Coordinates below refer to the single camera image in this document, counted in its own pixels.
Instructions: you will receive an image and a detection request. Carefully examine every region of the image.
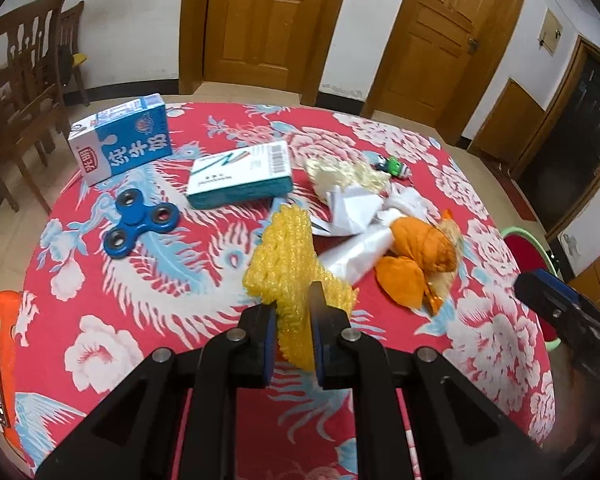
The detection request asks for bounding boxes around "wall fuse box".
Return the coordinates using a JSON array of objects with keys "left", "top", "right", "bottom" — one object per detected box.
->
[{"left": 537, "top": 10, "right": 564, "bottom": 56}]

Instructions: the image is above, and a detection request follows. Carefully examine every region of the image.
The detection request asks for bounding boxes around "orange plastic stool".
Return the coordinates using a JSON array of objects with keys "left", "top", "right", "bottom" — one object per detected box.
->
[{"left": 0, "top": 290, "right": 36, "bottom": 466}]

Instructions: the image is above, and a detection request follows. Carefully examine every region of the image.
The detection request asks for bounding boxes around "cream foam fruit net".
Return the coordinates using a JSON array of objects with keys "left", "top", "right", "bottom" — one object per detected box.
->
[{"left": 304, "top": 157, "right": 392, "bottom": 203}]

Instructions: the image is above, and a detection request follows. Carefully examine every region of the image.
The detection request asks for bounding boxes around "small green toy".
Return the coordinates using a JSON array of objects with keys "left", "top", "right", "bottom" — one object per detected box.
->
[{"left": 370, "top": 156, "right": 412, "bottom": 180}]

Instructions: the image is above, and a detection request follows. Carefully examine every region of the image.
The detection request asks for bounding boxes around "teal and white box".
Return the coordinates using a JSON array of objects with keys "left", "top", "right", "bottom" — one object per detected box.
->
[{"left": 186, "top": 140, "right": 294, "bottom": 210}]

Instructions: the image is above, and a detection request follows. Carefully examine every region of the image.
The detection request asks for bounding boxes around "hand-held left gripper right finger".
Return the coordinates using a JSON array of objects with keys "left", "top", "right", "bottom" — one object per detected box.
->
[{"left": 307, "top": 281, "right": 563, "bottom": 480}]

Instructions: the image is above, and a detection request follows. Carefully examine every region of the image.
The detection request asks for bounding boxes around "dark door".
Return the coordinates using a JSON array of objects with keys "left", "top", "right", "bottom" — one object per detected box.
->
[{"left": 512, "top": 35, "right": 600, "bottom": 233}]

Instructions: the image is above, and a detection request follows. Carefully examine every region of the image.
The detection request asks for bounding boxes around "blue and white milk carton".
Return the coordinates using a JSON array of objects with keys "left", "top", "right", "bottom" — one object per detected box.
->
[{"left": 68, "top": 93, "right": 174, "bottom": 187}]

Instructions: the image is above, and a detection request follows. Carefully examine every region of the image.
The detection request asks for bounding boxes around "white paper sheet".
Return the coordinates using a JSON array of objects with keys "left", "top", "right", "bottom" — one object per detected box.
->
[{"left": 311, "top": 187, "right": 386, "bottom": 237}]

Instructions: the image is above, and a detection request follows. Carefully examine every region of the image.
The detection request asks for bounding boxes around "red basin with green rim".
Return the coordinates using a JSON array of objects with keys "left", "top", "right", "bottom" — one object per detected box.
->
[{"left": 500, "top": 227, "right": 563, "bottom": 346}]

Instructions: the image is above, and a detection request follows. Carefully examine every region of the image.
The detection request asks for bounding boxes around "blue fidget spinner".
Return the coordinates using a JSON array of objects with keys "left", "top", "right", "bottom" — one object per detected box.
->
[{"left": 103, "top": 188, "right": 181, "bottom": 260}]

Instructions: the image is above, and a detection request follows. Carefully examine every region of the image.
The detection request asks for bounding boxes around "wooden chair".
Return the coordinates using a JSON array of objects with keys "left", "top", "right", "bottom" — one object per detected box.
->
[
  {"left": 0, "top": 0, "right": 73, "bottom": 216},
  {"left": 55, "top": 1, "right": 92, "bottom": 108}
]

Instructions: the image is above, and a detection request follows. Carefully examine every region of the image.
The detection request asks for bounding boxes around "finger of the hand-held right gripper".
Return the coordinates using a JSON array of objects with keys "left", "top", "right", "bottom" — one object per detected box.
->
[{"left": 514, "top": 269, "right": 600, "bottom": 361}]

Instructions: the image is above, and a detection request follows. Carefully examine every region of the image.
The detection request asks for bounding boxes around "wooden panel door with lock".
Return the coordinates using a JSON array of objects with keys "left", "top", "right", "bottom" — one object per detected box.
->
[{"left": 362, "top": 0, "right": 531, "bottom": 126}]

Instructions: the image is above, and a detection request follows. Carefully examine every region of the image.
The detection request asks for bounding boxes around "wooden cabinet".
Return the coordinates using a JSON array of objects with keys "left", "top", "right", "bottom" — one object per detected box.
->
[{"left": 570, "top": 250, "right": 600, "bottom": 321}]

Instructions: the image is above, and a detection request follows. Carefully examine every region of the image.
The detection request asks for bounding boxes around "red door mat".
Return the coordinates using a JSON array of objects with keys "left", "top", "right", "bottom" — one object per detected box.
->
[{"left": 500, "top": 187, "right": 538, "bottom": 223}]

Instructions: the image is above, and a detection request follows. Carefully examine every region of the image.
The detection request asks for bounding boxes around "red floral tablecloth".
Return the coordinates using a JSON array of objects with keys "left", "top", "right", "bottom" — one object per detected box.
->
[{"left": 19, "top": 101, "right": 556, "bottom": 480}]

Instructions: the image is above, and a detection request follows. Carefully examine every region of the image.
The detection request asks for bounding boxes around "clear plastic bag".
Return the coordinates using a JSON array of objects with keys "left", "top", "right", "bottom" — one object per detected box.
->
[{"left": 318, "top": 220, "right": 398, "bottom": 285}]

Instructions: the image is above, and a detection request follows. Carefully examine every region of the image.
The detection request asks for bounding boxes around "small wooden half door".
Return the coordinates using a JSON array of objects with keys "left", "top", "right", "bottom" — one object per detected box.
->
[{"left": 467, "top": 78, "right": 546, "bottom": 163}]

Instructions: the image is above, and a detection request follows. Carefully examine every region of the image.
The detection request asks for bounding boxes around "dark cloth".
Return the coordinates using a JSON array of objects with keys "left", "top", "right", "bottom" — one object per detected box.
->
[{"left": 57, "top": 45, "right": 76, "bottom": 86}]

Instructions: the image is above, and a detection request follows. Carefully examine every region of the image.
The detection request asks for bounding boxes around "orange clear wrapper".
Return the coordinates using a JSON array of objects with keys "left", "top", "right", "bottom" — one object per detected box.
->
[{"left": 425, "top": 208, "right": 465, "bottom": 317}]

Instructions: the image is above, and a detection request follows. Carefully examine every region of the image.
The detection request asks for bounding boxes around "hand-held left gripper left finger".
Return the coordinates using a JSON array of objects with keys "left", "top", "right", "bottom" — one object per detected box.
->
[{"left": 35, "top": 304, "right": 281, "bottom": 480}]

